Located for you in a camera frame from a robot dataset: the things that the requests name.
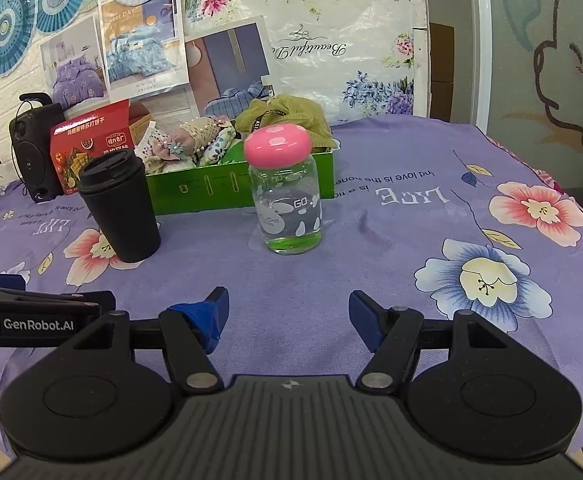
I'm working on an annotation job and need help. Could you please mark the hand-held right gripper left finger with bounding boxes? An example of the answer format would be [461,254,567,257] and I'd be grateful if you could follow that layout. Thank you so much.
[61,286,230,394]

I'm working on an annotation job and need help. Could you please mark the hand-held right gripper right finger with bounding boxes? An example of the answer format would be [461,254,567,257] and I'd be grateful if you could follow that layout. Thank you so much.
[349,290,515,392]

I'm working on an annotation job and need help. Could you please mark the black lidded cup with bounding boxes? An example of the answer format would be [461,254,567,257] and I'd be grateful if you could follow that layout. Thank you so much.
[78,152,162,264]

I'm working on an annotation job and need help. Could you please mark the green cardboard box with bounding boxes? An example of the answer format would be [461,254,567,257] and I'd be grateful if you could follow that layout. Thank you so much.
[144,110,342,216]

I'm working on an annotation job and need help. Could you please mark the glass bottle pink lid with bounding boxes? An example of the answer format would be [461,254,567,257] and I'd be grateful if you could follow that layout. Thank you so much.
[244,125,322,256]

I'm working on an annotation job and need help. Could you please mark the purple floral blanket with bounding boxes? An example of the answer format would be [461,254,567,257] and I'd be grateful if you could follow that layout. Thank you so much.
[0,115,583,461]

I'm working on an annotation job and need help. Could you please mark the black speaker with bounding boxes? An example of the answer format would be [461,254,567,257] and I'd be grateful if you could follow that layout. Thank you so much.
[10,92,67,203]

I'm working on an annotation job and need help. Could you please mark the floral fabric items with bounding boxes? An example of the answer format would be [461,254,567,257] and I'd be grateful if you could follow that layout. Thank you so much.
[144,127,197,173]

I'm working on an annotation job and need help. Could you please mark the red snack box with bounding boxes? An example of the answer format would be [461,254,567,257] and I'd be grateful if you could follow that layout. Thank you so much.
[50,100,132,196]

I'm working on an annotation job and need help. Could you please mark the beige pearl scrunchie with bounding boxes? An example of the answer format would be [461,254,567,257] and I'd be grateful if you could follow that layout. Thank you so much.
[171,116,232,148]

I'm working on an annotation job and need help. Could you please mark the purple bedding poster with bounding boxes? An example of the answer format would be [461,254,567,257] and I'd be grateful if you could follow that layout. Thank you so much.
[40,15,107,111]

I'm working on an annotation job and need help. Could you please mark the dark blue bedding poster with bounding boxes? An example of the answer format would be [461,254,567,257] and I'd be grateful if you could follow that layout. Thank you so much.
[184,15,274,121]

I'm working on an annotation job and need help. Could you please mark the large blue paper fan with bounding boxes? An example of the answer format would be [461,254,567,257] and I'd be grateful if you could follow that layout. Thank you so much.
[0,0,39,76]

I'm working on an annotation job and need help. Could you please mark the tall brown cardboard panel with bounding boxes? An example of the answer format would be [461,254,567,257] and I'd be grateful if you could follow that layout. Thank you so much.
[429,22,456,121]

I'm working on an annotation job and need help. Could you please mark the floral clear plastic bag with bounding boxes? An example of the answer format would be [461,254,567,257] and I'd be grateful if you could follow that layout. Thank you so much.
[178,0,417,128]

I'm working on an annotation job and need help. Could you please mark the white door frame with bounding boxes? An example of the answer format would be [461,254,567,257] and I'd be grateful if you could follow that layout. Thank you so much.
[471,0,497,136]

